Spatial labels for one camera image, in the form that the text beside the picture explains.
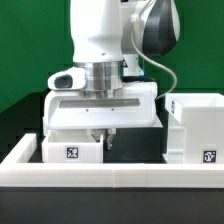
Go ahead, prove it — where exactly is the white hanging cable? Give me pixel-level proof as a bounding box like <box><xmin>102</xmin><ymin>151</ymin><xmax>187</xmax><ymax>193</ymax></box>
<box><xmin>129</xmin><ymin>0</ymin><xmax>178</xmax><ymax>101</ymax></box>

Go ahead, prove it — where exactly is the white marker tag sheet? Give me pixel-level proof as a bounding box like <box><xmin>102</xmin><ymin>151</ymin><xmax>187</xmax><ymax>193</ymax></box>
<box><xmin>152</xmin><ymin>116</ymin><xmax>163</xmax><ymax>128</ymax></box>

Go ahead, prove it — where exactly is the white drawer cabinet box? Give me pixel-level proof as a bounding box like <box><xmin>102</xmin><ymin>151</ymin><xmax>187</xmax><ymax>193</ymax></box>
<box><xmin>164</xmin><ymin>93</ymin><xmax>224</xmax><ymax>165</ymax></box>

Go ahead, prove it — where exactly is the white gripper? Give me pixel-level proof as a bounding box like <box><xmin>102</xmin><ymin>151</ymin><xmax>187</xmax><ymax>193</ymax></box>
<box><xmin>43</xmin><ymin>68</ymin><xmax>157</xmax><ymax>149</ymax></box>

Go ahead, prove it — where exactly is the white front drawer tray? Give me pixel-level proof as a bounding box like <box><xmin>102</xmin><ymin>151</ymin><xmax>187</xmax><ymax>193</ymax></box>
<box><xmin>42</xmin><ymin>130</ymin><xmax>103</xmax><ymax>163</ymax></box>

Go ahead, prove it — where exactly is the white drawer tray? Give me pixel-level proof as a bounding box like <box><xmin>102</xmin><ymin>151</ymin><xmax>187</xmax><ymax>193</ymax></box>
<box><xmin>42</xmin><ymin>130</ymin><xmax>103</xmax><ymax>163</ymax></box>
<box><xmin>42</xmin><ymin>119</ymin><xmax>49</xmax><ymax>136</ymax></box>

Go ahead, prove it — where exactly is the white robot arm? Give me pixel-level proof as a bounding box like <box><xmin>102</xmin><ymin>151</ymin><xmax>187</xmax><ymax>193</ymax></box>
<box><xmin>43</xmin><ymin>0</ymin><xmax>180</xmax><ymax>143</ymax></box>

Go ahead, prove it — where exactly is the white fence frame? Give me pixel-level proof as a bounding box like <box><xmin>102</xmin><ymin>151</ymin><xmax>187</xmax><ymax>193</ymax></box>
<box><xmin>0</xmin><ymin>134</ymin><xmax>224</xmax><ymax>188</ymax></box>

